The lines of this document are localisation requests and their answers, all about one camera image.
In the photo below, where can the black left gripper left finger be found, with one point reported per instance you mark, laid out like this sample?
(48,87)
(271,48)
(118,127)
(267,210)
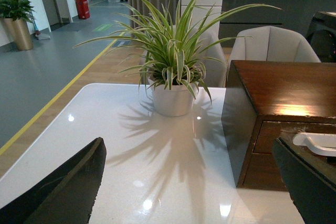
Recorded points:
(67,195)

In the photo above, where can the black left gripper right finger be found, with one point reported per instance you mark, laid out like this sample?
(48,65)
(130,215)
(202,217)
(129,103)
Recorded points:
(309,179)

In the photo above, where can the white drawer handle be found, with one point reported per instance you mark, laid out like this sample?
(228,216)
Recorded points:
(319,143)

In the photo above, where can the wooden drawer with front panel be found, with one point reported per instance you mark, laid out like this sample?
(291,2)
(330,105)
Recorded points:
(260,170)

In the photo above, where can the dark wooden drawer cabinet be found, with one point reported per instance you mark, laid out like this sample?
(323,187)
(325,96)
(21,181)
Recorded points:
(258,91)

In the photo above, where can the beige armchair right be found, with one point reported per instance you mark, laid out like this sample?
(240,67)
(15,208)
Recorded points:
(270,43)

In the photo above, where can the black round chair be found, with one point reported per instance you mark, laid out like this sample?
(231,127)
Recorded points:
(321,35)

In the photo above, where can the white plant pot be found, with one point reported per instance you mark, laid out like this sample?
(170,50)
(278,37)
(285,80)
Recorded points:
(175,102)

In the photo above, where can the grey counter with white top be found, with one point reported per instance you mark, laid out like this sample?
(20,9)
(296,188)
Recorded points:
(294,15)

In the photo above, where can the gold floor planter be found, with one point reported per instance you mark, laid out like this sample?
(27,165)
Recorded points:
(20,33)

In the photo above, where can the green spider plant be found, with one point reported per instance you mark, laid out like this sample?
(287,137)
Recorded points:
(160,18)

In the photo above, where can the red bin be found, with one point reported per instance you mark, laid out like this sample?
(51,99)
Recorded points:
(82,9)

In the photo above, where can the green leafy floor plant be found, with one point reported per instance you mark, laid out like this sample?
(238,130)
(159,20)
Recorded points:
(16,9)

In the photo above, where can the blue-handled mop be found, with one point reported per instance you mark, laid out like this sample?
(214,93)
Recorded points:
(38,34)

